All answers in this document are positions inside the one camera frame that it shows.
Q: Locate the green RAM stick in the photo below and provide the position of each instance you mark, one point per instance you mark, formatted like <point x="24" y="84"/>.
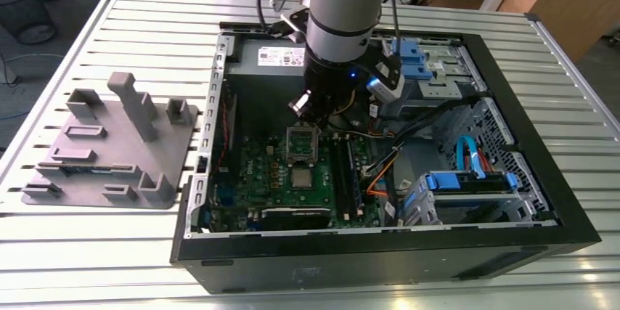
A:
<point x="81" y="171"/>

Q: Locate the silver drive cage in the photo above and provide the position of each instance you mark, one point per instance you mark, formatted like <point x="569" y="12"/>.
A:
<point x="436" y="92"/>

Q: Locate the green motherboard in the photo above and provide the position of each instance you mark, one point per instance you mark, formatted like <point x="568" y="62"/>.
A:
<point x="261" y="186"/>

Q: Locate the CPU socket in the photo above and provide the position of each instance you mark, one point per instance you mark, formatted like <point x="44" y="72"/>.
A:
<point x="301" y="190"/>

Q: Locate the silver camera on black bracket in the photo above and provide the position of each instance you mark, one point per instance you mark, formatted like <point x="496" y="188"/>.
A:
<point x="387" y="86"/>

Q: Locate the hard disk in blue carrier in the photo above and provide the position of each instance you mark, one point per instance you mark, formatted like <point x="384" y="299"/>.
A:
<point x="443" y="181"/>

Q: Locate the black PC case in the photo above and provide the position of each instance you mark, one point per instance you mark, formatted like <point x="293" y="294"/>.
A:
<point x="387" y="263"/>

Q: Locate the black graphics card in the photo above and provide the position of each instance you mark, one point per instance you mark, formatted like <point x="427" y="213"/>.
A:
<point x="295" y="215"/>

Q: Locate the black RAM slot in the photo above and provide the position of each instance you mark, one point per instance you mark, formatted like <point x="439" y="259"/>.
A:
<point x="353" y="175"/>
<point x="339" y="175"/>

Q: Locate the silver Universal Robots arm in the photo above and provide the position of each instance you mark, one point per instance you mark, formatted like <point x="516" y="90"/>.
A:
<point x="339" y="8"/>

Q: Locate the grey parts rack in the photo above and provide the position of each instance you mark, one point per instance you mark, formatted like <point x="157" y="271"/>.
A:
<point x="179" y="150"/>

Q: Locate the silver CPU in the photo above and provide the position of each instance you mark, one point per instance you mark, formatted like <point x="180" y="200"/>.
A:
<point x="303" y="178"/>

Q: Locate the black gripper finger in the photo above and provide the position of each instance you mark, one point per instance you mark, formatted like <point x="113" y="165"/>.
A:
<point x="304" y="105"/>
<point x="328" y="112"/>

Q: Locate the grey power supply unit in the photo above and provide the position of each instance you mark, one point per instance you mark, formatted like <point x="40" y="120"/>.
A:
<point x="261" y="88"/>

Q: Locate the wooden cabinet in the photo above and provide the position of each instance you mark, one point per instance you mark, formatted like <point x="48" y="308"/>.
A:
<point x="576" y="5"/>

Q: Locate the blue expansion slot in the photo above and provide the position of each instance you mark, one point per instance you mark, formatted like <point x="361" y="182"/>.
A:
<point x="227" y="195"/>

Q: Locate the blue drive carrier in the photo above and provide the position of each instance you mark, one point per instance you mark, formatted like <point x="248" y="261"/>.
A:
<point x="419" y="70"/>

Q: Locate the grey camera on black bracket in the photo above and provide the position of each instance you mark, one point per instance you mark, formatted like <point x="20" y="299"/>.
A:
<point x="295" y="19"/>

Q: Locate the silver disk bay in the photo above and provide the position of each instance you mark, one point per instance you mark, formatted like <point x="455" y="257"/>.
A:
<point x="484" y="204"/>

